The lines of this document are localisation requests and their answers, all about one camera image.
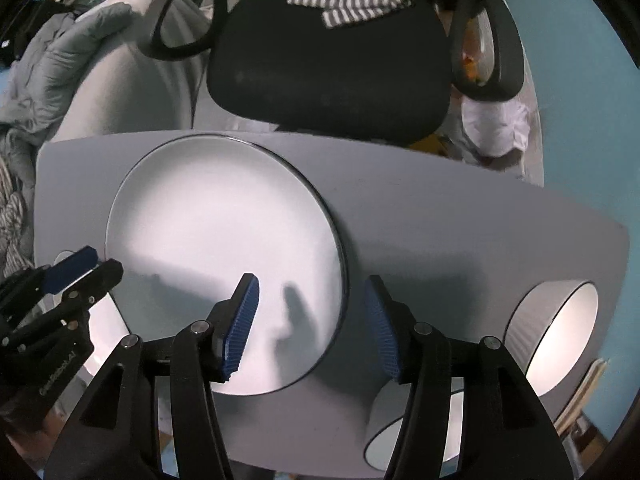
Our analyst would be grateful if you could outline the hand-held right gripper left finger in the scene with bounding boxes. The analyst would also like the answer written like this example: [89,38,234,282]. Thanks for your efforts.
[42,272,261,480]

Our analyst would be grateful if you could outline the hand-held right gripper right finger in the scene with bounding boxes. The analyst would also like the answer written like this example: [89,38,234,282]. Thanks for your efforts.
[364,275,573,480]

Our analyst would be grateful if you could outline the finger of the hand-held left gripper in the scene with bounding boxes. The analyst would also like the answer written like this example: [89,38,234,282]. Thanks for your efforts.
[0,258,124,351]
[0,246,100,321]

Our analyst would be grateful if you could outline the white ribbed bowl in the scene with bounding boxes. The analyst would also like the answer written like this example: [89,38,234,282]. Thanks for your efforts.
[363,377,466,467]
[52,249,133,378]
[502,280,599,397]

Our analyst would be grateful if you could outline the large white plate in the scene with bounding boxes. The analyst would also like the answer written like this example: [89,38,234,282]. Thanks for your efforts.
[104,134,349,396]

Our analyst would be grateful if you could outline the grey white woven cloth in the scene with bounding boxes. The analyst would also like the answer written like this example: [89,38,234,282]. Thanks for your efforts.
[0,160,32,273]

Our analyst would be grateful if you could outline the grey puffer jacket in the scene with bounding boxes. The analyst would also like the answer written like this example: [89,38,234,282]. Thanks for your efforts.
[0,2,136,128]

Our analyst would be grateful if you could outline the wooden moulding strip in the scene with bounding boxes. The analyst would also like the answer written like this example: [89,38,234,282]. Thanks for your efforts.
[565,357,612,431]

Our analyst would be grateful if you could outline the white cloth bundle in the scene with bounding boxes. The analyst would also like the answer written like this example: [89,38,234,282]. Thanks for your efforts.
[459,94,532,167]

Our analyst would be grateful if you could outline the black office chair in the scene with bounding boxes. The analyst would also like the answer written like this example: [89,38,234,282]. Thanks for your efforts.
[150,0,526,143]

